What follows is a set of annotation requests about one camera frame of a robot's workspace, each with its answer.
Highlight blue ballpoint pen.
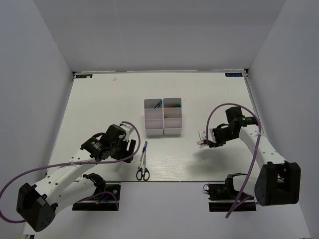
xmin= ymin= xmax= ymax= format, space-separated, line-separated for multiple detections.
xmin=140 ymin=141 xmax=148 ymax=162

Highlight white compartment organizer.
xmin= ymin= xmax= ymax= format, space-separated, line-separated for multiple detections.
xmin=144 ymin=99 xmax=164 ymax=137
xmin=163 ymin=98 xmax=182 ymax=135

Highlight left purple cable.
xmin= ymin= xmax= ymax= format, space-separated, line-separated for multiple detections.
xmin=0 ymin=120 xmax=141 ymax=223

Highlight right blue corner label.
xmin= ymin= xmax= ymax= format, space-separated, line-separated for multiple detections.
xmin=225 ymin=72 xmax=243 ymax=77

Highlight right white compartment organizer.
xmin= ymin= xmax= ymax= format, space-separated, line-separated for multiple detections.
xmin=163 ymin=98 xmax=182 ymax=135

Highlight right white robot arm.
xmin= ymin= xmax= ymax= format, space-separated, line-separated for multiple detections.
xmin=204 ymin=103 xmax=301 ymax=206

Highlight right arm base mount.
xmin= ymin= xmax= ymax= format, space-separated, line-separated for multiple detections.
xmin=203 ymin=173 xmax=257 ymax=213

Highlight left blue corner label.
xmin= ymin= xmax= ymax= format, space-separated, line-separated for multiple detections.
xmin=75 ymin=74 xmax=93 ymax=79

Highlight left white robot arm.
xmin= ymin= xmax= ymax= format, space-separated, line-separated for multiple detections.
xmin=16 ymin=121 xmax=141 ymax=232

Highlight left white compartment organizer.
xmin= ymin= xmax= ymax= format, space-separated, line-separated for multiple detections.
xmin=144 ymin=99 xmax=164 ymax=137

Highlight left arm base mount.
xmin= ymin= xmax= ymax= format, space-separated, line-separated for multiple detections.
xmin=72 ymin=183 xmax=121 ymax=212

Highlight black-handled scissors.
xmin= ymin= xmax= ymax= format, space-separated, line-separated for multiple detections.
xmin=136 ymin=151 xmax=150 ymax=181

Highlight purple cable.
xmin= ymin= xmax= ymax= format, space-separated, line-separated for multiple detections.
xmin=206 ymin=102 xmax=263 ymax=219
xmin=0 ymin=120 xmax=141 ymax=223

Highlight blue corner label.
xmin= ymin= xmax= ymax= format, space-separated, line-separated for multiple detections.
xmin=75 ymin=74 xmax=93 ymax=79
xmin=225 ymin=72 xmax=243 ymax=77

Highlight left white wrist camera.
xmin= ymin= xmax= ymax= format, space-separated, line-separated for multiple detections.
xmin=120 ymin=122 xmax=134 ymax=141

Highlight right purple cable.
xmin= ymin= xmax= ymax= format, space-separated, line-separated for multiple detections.
xmin=206 ymin=102 xmax=263 ymax=219

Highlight pink white eraser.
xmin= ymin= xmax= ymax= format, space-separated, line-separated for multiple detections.
xmin=197 ymin=140 xmax=208 ymax=148

